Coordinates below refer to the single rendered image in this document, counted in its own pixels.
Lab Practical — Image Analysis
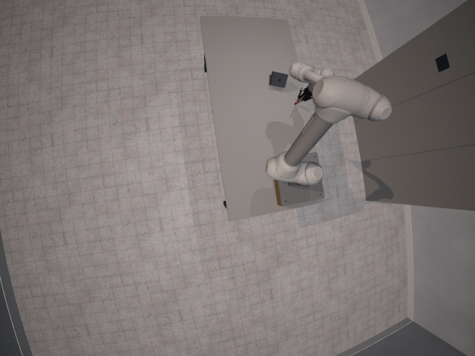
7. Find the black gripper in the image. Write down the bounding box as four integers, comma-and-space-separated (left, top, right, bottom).
296, 86, 312, 104

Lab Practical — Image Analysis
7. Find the grey square panel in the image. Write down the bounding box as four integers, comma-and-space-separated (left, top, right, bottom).
269, 71, 288, 88

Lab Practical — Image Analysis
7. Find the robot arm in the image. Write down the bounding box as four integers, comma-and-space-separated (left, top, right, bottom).
265, 62, 392, 187

